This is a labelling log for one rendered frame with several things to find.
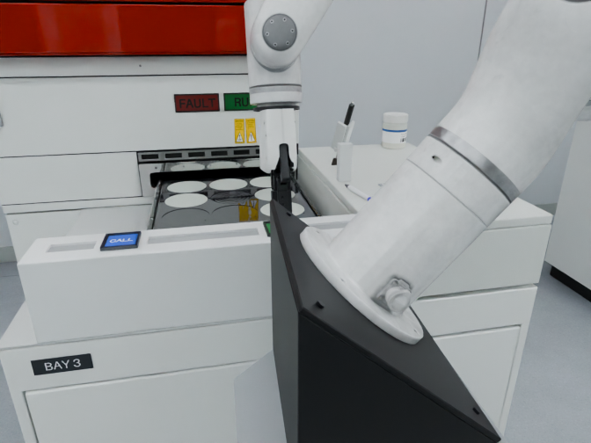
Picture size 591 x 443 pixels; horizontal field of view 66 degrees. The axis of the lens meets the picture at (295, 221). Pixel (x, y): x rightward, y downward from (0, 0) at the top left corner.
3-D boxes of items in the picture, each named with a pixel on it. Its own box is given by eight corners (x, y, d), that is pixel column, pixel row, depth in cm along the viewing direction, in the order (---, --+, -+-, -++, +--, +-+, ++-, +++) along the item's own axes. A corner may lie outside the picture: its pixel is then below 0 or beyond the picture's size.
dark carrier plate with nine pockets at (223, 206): (163, 183, 125) (163, 180, 125) (287, 176, 131) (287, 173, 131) (153, 232, 94) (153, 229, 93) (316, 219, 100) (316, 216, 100)
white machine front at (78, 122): (7, 211, 126) (-33, 56, 111) (296, 192, 141) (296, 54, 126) (3, 214, 123) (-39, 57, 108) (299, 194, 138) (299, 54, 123)
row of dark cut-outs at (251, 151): (139, 161, 126) (137, 152, 125) (295, 153, 134) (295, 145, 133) (138, 162, 125) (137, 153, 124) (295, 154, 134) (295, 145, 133)
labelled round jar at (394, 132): (377, 144, 137) (379, 112, 133) (399, 143, 138) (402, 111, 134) (386, 149, 130) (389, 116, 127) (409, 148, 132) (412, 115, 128)
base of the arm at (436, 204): (442, 370, 51) (569, 250, 47) (320, 288, 44) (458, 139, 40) (383, 281, 68) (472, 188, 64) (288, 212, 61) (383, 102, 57)
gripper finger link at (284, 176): (276, 128, 72) (273, 151, 76) (283, 168, 68) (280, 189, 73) (283, 128, 72) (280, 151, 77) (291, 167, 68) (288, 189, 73)
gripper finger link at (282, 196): (270, 174, 75) (273, 214, 76) (273, 176, 72) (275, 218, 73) (289, 173, 76) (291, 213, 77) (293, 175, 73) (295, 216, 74)
